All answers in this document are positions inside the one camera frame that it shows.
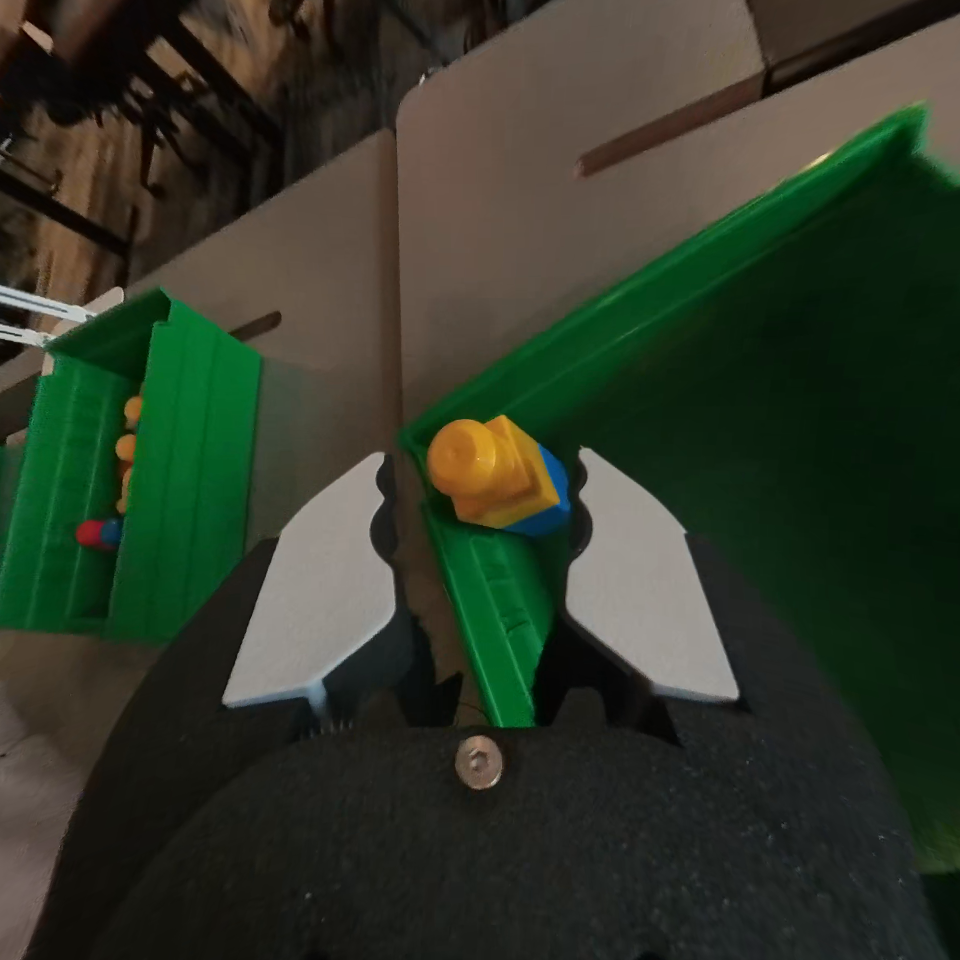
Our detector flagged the blue toy block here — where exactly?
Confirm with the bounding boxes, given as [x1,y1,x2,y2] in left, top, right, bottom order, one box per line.
[502,442,573,538]

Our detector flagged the wooden desk black legs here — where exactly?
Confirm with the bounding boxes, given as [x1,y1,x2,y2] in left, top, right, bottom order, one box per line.
[0,0,286,264]

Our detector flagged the white metal sheet stand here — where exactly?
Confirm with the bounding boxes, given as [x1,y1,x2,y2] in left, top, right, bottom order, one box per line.
[0,283,125,350]

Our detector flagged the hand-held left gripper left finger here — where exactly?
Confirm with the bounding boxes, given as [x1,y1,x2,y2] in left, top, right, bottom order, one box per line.
[222,452,400,712]

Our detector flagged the black desk cable hatch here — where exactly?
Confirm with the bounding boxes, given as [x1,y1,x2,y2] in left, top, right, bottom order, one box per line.
[763,18,960,95]

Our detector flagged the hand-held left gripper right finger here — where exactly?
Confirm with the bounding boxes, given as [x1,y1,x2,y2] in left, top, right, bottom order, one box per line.
[564,447,741,703]

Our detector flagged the green plastic bin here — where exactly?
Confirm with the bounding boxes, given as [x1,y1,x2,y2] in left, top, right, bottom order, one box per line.
[0,288,262,646]
[397,105,960,879]

